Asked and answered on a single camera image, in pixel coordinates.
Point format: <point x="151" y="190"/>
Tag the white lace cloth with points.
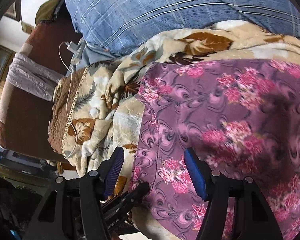
<point x="33" y="78"/>

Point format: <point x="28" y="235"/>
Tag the beige leaf pattern blanket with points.
<point x="97" y="109"/>

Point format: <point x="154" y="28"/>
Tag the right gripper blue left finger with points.
<point x="109" y="171"/>

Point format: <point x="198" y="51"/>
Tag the blue plaid quilt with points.
<point x="118" y="27"/>

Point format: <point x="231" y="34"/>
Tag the olive green cloth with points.
<point x="49" y="11"/>

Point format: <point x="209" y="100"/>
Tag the brown headboard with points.
<point x="24" y="118"/>

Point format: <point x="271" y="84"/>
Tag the small wall plaque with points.
<point x="27" y="28"/>

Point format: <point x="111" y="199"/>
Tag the purple floral shirt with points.
<point x="240" y="116"/>

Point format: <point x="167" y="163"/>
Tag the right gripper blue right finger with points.
<point x="200" y="174"/>

